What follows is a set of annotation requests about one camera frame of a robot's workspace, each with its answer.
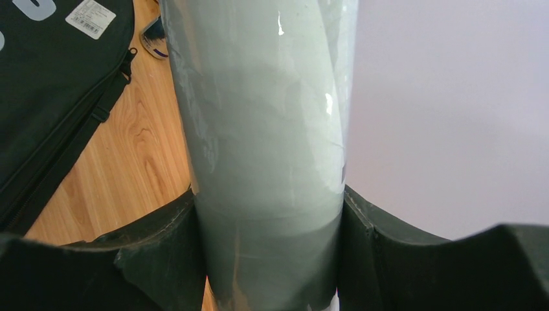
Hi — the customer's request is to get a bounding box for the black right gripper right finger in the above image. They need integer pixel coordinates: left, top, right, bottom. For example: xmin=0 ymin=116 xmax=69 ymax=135
xmin=337 ymin=187 xmax=548 ymax=310

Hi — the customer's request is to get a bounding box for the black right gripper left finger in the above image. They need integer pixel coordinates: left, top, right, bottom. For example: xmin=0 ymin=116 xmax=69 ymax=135
xmin=1 ymin=191 xmax=206 ymax=310

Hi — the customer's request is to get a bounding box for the white shuttlecock tube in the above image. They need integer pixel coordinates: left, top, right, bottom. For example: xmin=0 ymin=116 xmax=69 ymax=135
xmin=160 ymin=1 xmax=359 ymax=310

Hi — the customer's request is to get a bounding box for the black Crossway racket bag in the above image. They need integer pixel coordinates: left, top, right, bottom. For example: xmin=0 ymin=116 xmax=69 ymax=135
xmin=1 ymin=1 xmax=137 ymax=235

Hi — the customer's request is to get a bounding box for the silver blue drink can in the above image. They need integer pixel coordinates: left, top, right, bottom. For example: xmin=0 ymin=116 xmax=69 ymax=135
xmin=139 ymin=16 xmax=168 ymax=60

